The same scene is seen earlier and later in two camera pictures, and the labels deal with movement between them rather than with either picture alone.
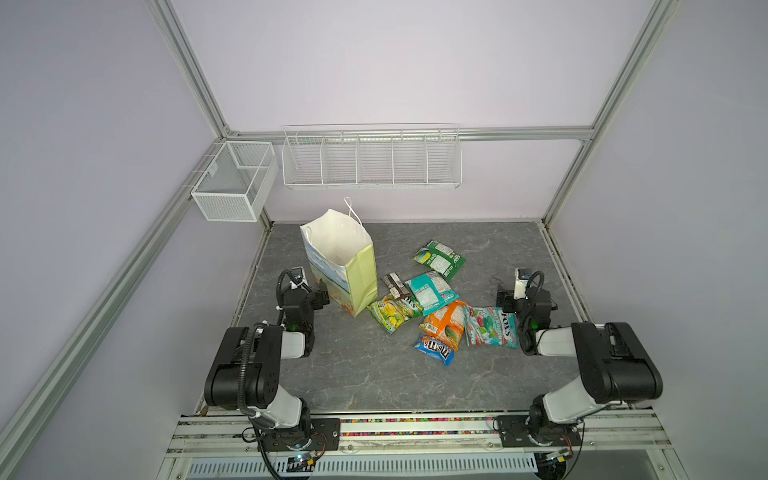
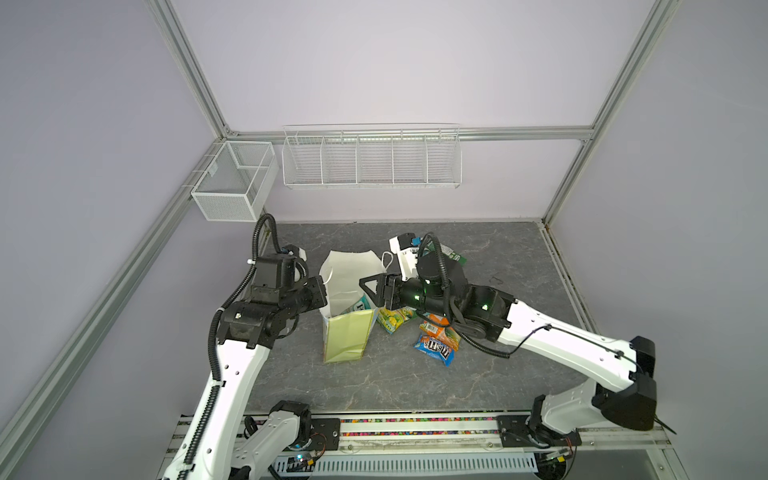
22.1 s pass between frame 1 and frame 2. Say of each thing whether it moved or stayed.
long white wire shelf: stayed
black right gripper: moved
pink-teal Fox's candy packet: moved
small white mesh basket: stayed
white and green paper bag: moved
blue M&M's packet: stayed
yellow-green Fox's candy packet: stayed
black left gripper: stayed
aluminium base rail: stayed
